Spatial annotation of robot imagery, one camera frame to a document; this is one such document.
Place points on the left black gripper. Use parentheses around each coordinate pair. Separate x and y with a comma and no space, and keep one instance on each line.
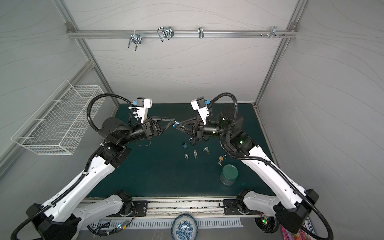
(151,129)

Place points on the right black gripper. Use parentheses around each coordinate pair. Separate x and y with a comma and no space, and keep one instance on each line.
(197,130)

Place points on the brass padlock with keys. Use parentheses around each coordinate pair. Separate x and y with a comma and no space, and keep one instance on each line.
(221,159)

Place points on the black padlock with keys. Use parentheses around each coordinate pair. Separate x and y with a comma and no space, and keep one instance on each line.
(192,141)

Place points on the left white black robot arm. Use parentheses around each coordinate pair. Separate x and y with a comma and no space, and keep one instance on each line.
(59,218)

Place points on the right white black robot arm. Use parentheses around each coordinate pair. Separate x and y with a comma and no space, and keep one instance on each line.
(291,204)

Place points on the green table mat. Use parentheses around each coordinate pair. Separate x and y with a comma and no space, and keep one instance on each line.
(158,168)

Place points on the green lidded jar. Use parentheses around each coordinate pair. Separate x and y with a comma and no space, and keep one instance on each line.
(229,175)

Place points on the metal U-bolt clamp middle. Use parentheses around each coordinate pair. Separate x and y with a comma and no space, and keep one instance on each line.
(165,32)

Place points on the metal u-bolt clamp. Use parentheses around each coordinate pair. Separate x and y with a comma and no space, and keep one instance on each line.
(135,40)
(165,32)

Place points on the metal U-bolt clamp left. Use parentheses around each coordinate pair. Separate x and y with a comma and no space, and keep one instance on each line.
(135,40)

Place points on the blue white patterned plate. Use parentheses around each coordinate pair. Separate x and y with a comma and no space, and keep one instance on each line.
(184,227)

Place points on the metal bolt clamp right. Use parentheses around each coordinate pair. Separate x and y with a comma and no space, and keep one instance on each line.
(273,34)

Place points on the black round fan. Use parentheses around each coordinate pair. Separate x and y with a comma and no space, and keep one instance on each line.
(267,225)

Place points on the pink Fox's candy bag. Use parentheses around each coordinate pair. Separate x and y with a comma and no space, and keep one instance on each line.
(300,235)

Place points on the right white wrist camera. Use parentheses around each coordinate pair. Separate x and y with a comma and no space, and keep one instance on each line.
(201,105)

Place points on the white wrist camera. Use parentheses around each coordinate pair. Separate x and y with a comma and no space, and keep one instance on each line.
(140,107)
(201,105)

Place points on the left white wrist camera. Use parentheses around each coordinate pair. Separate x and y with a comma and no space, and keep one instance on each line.
(140,107)

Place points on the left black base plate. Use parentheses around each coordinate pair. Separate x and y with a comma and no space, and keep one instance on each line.
(134,208)

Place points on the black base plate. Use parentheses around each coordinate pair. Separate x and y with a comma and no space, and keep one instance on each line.
(232,208)
(134,208)

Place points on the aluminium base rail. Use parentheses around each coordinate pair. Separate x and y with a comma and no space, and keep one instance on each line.
(206,207)

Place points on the small metal bracket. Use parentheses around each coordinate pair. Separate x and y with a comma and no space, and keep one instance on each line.
(201,32)

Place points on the white vented cable duct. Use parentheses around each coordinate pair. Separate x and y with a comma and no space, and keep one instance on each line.
(202,223)

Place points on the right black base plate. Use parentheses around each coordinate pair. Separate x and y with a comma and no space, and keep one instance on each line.
(232,208)

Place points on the white wire basket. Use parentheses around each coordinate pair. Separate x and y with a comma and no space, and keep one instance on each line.
(57,127)

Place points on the aluminium crossbar rail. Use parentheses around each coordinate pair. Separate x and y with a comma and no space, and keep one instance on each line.
(179,34)

